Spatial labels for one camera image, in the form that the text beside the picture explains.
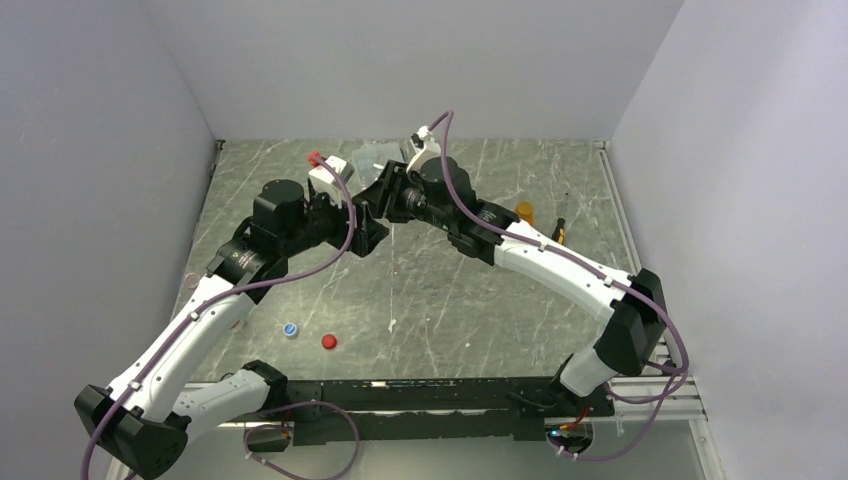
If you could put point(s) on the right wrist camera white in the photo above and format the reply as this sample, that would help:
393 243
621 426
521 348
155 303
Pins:
425 147

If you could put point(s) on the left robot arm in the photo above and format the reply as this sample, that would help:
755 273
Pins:
144 418

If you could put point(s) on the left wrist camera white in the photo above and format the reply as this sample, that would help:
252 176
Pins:
329 174

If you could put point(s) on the clear bottle red label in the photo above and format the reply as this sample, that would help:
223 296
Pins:
191 281

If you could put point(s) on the clear plastic screw box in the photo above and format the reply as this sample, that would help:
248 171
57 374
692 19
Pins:
370 159

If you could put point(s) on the red bottle cap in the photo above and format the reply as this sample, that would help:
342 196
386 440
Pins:
329 341

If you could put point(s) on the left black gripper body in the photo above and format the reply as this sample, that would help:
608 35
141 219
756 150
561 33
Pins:
326 221

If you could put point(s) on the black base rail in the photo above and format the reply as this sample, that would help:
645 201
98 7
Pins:
521 408

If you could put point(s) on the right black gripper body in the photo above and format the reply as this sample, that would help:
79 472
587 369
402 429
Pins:
409 199

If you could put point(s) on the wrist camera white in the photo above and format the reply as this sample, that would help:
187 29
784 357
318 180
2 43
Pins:
329 174
425 147

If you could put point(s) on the yellow black screwdriver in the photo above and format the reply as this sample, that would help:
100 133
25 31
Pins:
559 232

